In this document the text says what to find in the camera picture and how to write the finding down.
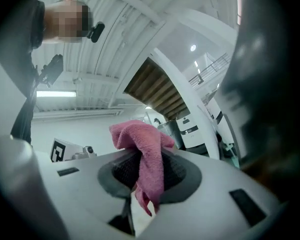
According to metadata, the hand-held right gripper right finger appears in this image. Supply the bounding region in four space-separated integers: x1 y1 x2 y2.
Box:
139 148 288 240

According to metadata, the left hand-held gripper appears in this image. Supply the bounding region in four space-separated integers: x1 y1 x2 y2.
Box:
49 138 98 163

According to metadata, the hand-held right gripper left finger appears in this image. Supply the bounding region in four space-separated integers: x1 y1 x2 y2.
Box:
36 149 141 240

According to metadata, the pink cleaning cloth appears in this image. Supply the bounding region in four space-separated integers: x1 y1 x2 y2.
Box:
109 119 175 217

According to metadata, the teal dustpan with pole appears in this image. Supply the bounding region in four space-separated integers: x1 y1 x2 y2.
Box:
221 141 241 170

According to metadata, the ceiling strip light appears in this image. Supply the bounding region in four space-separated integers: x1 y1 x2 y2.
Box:
36 90 77 98

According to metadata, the small white service robot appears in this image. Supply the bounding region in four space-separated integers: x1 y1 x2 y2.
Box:
177 116 200 150

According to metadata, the large white black machine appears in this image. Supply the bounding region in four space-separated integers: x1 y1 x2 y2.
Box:
207 97 235 147

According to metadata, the black chest-mounted device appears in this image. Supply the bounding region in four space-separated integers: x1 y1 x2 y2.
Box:
41 53 64 89

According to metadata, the plastic-wrapped water dispenser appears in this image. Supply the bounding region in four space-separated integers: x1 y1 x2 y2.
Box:
157 120 186 150

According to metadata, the person's black-clad torso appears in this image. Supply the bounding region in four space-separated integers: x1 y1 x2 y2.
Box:
0 0 46 145

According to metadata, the wooden staircase underside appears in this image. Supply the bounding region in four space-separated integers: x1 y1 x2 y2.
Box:
123 57 191 121

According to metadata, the person's head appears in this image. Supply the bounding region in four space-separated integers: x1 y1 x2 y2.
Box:
43 0 95 45

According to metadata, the black balcony railing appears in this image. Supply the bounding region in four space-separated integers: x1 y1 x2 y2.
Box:
188 52 232 90

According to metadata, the black head-worn camera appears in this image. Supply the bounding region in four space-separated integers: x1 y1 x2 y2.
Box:
86 21 106 44

